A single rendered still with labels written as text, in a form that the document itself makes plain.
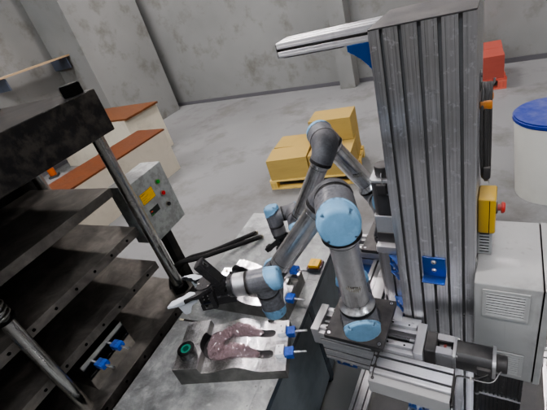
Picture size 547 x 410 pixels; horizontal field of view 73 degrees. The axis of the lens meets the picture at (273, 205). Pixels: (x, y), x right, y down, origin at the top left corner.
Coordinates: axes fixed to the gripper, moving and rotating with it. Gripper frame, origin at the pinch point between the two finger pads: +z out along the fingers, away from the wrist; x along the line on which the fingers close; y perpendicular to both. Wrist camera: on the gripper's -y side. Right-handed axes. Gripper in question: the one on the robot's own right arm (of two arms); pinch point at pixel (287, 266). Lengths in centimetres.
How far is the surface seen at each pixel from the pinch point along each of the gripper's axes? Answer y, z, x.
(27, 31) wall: -698, -297, 365
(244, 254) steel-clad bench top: -45, 7, 21
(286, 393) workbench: 4, 44, -41
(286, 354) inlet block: 15.4, 14.7, -42.2
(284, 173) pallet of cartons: -131, 31, 227
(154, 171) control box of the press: -76, -61, 9
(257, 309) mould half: -10.3, 10.6, -22.1
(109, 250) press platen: -71, -38, -42
